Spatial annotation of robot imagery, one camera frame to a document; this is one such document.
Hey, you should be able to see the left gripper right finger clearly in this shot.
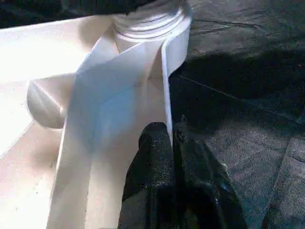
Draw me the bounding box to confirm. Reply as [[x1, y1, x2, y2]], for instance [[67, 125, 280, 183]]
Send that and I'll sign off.
[[172, 129, 249, 229]]

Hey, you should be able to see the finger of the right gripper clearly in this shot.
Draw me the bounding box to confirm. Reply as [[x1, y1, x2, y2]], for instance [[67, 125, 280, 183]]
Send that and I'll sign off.
[[94, 0, 189, 15]]

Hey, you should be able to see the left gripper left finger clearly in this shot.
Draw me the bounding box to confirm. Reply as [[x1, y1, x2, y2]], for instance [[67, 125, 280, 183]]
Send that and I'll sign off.
[[121, 121, 176, 229]]

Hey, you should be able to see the white plastic table leg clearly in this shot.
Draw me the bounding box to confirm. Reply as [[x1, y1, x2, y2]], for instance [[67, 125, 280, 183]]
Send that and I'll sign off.
[[111, 0, 194, 41]]

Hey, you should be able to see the white plastic table top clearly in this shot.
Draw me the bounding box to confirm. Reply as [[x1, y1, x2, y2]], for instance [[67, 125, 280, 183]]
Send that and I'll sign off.
[[0, 4, 194, 229]]

